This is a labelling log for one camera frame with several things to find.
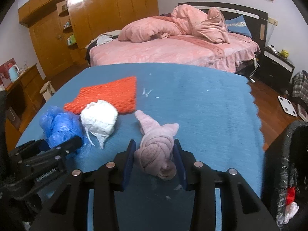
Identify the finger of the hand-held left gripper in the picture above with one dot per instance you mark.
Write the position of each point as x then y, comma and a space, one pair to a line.
71, 144
26, 149

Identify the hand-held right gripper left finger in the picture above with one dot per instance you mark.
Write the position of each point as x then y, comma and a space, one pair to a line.
127, 164

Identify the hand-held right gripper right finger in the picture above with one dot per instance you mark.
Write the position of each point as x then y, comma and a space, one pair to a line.
179, 164

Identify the blue plastic bag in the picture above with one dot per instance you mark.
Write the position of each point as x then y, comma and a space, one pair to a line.
57, 127

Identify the pink knotted cloth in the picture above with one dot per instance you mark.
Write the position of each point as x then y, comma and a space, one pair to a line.
156, 146

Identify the black lined trash bin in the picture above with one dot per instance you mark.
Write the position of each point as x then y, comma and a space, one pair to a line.
281, 149

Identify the red cloth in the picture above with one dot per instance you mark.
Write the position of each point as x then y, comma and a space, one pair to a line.
291, 195

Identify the paper bag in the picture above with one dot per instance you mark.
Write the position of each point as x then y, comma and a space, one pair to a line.
13, 119

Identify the white crumpled plastic bag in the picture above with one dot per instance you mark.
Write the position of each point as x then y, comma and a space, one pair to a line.
98, 116

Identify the small white stool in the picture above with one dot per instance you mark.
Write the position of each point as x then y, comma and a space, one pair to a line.
47, 90

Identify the blue felt tablecloth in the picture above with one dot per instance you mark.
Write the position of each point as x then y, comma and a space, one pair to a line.
192, 105

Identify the orange knitted cloth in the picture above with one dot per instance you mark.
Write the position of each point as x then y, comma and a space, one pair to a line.
113, 91

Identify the wooden sideboard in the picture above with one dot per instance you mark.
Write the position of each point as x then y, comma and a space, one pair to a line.
28, 81

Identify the light blue kettle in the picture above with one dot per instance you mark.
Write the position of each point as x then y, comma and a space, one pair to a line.
13, 73

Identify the red carton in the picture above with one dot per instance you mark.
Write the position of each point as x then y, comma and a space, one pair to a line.
3, 74

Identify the wooden door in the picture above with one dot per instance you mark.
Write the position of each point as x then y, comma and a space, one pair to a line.
48, 45

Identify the white garment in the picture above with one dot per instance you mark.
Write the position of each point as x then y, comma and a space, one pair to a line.
103, 39

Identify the bed with pink sheet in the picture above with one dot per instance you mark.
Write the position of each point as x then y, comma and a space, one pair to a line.
168, 50

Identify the white crumpled paper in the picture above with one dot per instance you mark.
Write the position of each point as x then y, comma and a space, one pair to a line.
292, 210

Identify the white bathroom scale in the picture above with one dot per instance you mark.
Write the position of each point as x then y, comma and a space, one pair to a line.
287, 105

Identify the white power strip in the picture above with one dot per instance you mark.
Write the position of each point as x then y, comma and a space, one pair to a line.
254, 62

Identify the dark nightstand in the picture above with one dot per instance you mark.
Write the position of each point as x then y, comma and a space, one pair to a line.
272, 72

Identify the pink quilt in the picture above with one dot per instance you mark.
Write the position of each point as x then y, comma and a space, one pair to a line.
144, 28

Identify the small brown box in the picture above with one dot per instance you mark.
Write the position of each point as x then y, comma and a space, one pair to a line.
64, 7

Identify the wooden wardrobe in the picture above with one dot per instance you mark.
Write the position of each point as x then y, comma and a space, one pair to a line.
101, 9

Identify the plaid bag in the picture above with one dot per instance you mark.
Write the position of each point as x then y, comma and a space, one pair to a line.
299, 84

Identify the white telephone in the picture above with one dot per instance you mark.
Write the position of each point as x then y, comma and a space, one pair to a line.
272, 48

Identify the blue pillow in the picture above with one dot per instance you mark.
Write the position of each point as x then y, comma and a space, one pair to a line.
239, 25

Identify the yellow plush toy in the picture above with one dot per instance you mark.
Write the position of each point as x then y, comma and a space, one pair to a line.
284, 53

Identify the dark wooden headboard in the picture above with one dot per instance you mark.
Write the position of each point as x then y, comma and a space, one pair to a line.
255, 13

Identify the wall socket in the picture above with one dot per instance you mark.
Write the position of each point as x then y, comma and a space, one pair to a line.
273, 21

